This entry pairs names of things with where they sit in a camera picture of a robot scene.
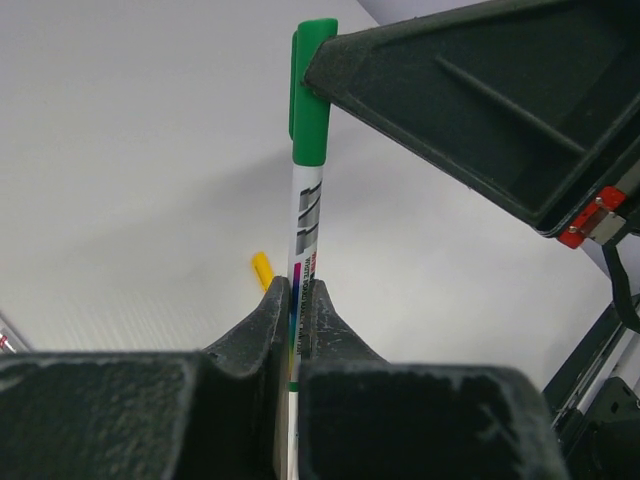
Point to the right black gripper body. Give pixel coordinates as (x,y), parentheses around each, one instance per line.
(600,220)

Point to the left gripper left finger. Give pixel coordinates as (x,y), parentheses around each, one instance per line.
(216,413)

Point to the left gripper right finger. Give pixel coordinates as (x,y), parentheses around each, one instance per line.
(362,417)

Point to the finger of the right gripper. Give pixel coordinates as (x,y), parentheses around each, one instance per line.
(532,104)

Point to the yellow pen cap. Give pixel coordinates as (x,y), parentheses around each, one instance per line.
(262,268)

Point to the green pen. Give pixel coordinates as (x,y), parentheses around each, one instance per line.
(305,207)

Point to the green pen cap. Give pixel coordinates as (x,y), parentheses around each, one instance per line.
(308,113)

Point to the red pen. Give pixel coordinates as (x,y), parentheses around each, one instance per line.
(11,342)

